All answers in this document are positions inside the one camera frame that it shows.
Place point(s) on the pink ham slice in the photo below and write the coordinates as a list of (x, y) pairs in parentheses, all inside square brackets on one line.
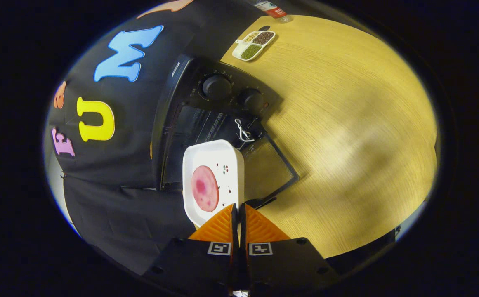
[(204, 189)]

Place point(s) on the black backdrop cloth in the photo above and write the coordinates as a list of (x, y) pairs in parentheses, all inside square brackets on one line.
[(111, 206)]

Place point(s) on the small black disc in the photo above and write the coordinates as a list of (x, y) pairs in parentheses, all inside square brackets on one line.
[(264, 28)]

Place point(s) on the white divided bean dish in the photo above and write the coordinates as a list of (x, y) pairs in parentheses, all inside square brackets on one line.
[(251, 51)]

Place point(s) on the clear plastic water bottle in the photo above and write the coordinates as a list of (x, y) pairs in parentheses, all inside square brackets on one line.
[(276, 11)]

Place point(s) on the black toaster oven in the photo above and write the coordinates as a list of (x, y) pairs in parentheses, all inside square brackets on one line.
[(222, 88)]

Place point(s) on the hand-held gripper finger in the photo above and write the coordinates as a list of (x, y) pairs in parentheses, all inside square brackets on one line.
[(243, 247), (235, 247)]

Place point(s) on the white square plate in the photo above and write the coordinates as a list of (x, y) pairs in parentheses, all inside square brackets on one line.
[(227, 156)]

